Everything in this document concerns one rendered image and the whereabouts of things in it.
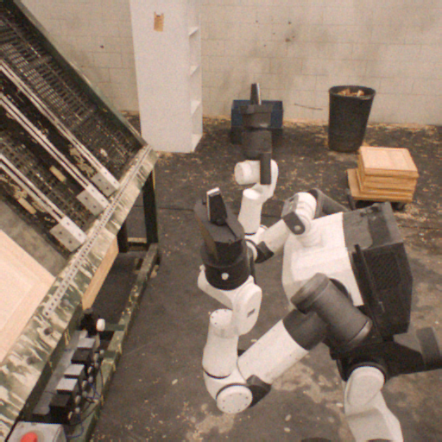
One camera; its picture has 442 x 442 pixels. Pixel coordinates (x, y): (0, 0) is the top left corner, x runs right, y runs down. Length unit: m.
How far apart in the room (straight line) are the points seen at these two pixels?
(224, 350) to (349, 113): 4.57
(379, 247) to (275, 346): 0.32
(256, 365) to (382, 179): 3.29
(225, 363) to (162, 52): 4.37
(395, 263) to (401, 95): 5.54
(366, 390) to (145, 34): 4.35
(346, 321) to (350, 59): 5.56
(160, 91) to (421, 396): 3.86
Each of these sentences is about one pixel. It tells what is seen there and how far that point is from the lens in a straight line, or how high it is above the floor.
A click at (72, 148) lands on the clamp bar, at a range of 2.44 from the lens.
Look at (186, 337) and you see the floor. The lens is 2.86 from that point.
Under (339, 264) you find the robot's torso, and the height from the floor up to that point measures 1.36.
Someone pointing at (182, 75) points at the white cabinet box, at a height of 0.86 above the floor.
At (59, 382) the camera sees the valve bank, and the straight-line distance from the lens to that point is 1.72.
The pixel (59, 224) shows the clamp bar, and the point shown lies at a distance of 2.01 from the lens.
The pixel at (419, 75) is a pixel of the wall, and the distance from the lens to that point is 6.60.
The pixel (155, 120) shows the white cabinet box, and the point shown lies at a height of 0.36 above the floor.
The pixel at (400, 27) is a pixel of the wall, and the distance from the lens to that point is 6.44.
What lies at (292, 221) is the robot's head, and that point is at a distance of 1.11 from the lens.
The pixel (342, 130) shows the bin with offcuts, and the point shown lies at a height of 0.25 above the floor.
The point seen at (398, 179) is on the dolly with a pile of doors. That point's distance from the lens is 4.23.
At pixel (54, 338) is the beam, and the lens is 1.74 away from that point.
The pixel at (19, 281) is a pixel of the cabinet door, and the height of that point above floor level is 0.97.
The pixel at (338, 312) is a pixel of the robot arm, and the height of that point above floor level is 1.33.
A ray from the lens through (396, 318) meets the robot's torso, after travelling 1.25.
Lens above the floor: 1.98
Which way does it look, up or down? 30 degrees down
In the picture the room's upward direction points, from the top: straight up
